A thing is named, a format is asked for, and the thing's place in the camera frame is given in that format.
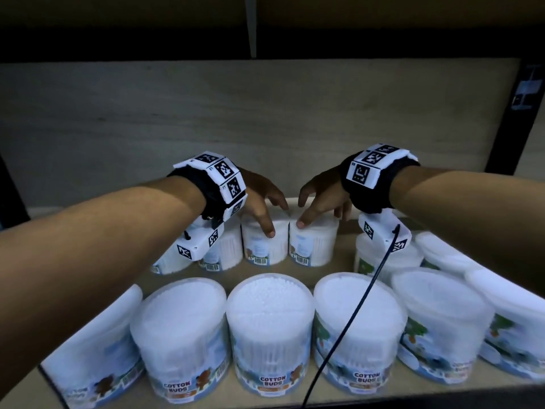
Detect person's right forearm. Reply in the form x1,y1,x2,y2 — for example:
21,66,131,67
389,167,545,294

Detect white jar with blue label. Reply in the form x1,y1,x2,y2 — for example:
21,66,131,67
241,208,290,267
288,208,340,268

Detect black wristband with marker tags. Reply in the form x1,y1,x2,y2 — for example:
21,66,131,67
339,143,421,214
167,151,249,228

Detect person's right hand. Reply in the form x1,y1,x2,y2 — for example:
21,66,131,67
296,165,354,229

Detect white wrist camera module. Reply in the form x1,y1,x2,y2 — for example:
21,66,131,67
177,219,225,262
357,210,413,254

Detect black frame wooden shelf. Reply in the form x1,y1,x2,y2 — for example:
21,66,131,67
0,0,545,409

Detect person's left forearm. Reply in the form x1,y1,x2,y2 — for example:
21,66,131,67
0,176,207,397

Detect person's left hand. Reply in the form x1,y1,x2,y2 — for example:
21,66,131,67
240,168,290,239

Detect thin black cable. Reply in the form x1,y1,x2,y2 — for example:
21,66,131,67
301,224,402,409

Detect cotton bud tubs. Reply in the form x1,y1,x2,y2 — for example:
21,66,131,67
40,208,545,409

